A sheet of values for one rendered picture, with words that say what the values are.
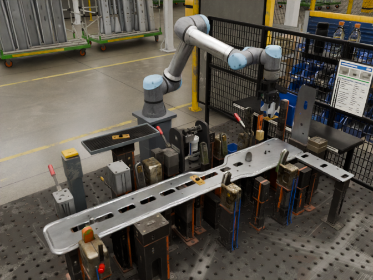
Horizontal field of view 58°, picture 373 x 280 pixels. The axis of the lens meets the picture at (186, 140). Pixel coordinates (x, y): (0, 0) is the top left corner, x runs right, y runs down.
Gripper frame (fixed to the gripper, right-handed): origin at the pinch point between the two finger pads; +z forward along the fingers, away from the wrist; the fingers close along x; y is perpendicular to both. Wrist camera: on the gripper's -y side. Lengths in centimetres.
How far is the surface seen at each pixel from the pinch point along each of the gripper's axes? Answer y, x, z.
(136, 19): -302, -759, 74
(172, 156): 51, -16, 14
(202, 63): -147, -256, 56
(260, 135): -5.5, -11.3, 18.8
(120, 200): 85, -7, 20
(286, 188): 8.9, 22.1, 30.3
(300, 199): -4.4, 22.3, 43.5
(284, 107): -28.4, -14.6, 8.6
